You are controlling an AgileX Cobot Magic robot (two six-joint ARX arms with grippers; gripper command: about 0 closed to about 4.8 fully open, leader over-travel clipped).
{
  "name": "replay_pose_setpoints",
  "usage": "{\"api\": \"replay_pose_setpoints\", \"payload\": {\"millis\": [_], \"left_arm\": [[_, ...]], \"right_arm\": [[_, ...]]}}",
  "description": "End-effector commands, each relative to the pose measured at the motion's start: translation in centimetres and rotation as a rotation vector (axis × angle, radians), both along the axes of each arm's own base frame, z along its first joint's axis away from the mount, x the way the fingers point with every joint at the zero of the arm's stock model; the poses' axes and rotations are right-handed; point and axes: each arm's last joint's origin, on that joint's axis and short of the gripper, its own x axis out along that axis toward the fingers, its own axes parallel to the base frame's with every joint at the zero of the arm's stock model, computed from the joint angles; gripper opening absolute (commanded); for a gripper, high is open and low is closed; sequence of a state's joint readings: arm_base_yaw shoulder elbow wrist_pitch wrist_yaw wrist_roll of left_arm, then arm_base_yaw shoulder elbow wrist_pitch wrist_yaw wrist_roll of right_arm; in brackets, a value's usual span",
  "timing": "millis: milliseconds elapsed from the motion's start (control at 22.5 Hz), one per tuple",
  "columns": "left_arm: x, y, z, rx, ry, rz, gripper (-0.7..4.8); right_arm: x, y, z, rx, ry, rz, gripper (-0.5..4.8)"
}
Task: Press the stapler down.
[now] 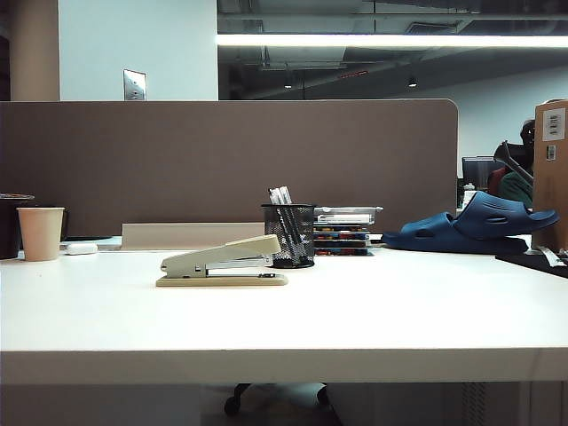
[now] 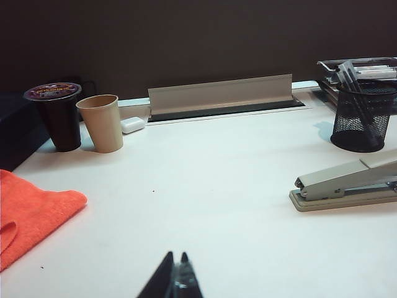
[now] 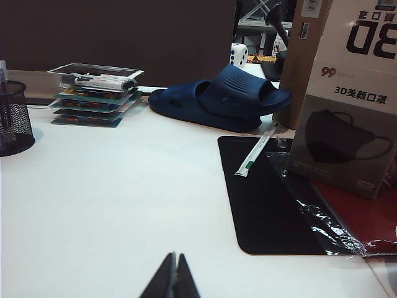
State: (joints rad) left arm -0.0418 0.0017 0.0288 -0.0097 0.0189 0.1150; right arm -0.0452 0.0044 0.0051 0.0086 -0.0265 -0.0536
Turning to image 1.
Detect beige desk stapler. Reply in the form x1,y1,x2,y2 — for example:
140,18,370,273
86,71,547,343
154,233,289,288

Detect pens in holder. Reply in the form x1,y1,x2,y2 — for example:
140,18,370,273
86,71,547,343
267,187,304,264

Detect black mesh pen holder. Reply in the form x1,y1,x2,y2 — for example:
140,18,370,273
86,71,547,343
260,203,317,270

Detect colourful flat box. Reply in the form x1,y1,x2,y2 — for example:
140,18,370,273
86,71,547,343
313,224,372,234
313,248,375,258
313,232,371,242
313,240,373,250

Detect clear plastic box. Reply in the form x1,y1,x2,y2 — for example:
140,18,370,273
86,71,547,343
313,205,384,225

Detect brown desk partition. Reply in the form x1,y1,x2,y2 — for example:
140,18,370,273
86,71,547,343
0,98,459,249

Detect blue rubber slipper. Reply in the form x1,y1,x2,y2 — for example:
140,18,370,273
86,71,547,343
380,211,529,256
452,191,561,241

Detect grey flat tray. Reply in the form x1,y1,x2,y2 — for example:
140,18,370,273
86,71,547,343
59,235,123,251

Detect long ceiling light strip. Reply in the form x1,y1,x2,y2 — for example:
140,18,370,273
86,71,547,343
216,33,568,49

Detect black computer monitor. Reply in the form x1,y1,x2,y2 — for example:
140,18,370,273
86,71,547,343
461,155,507,194

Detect small white eraser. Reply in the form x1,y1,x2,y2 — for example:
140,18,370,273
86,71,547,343
65,241,99,256

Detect black office chair headrest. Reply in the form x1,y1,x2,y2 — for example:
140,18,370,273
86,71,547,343
493,140,535,183

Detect person in green shirt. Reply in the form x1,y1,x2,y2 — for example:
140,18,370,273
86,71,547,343
487,118,536,209

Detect beige paper cup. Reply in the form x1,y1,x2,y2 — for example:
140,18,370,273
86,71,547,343
16,206,66,262

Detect black desk mat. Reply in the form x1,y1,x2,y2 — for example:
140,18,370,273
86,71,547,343
495,237,568,280

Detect brown cardboard box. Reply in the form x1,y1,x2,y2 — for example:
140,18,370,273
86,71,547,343
531,98,568,250

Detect grey white small object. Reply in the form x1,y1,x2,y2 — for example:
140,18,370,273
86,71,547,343
534,245,568,268

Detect black round container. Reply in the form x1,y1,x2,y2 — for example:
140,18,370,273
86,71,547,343
0,193,36,261

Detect beige cable tray lid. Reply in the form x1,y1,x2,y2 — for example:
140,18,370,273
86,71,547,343
121,222,266,251

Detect metal wall switch plate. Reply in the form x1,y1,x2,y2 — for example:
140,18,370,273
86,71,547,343
122,68,148,101

